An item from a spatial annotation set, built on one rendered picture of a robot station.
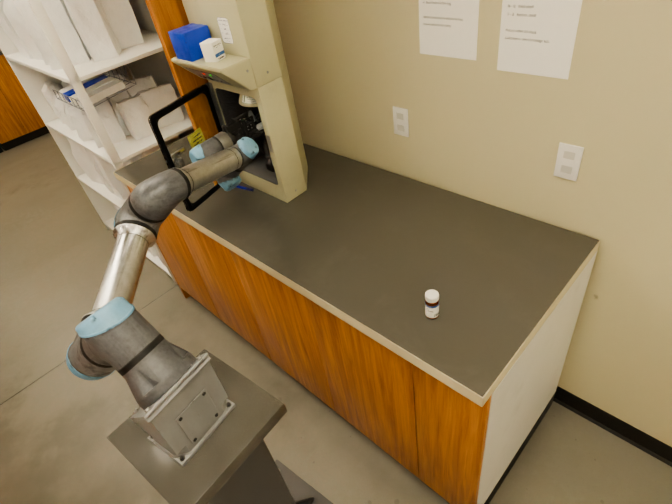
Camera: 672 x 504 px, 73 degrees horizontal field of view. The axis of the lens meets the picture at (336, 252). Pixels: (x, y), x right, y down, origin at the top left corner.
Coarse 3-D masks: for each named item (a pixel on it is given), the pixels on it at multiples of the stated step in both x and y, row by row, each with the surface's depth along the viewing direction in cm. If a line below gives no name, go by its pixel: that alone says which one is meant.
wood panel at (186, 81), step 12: (156, 0) 154; (168, 0) 157; (180, 0) 160; (156, 12) 155; (168, 12) 158; (180, 12) 161; (156, 24) 158; (168, 24) 160; (180, 24) 163; (168, 36) 161; (168, 48) 163; (168, 60) 166; (180, 72) 169; (180, 84) 171; (192, 84) 174
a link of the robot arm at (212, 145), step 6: (210, 138) 163; (216, 138) 162; (198, 144) 161; (204, 144) 160; (210, 144) 161; (216, 144) 161; (192, 150) 159; (198, 150) 159; (204, 150) 159; (210, 150) 160; (216, 150) 162; (192, 156) 159; (198, 156) 158; (204, 156) 159; (192, 162) 163
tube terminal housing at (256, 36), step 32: (192, 0) 151; (224, 0) 139; (256, 0) 140; (256, 32) 144; (256, 64) 149; (256, 96) 156; (288, 96) 168; (288, 128) 169; (288, 160) 174; (288, 192) 181
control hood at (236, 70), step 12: (180, 60) 156; (204, 60) 151; (228, 60) 147; (240, 60) 145; (192, 72) 165; (216, 72) 144; (228, 72) 142; (240, 72) 146; (252, 72) 149; (240, 84) 148; (252, 84) 150
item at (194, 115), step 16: (176, 112) 162; (192, 112) 168; (208, 112) 175; (160, 128) 157; (176, 128) 163; (192, 128) 170; (208, 128) 177; (176, 144) 165; (192, 144) 172; (192, 192) 177
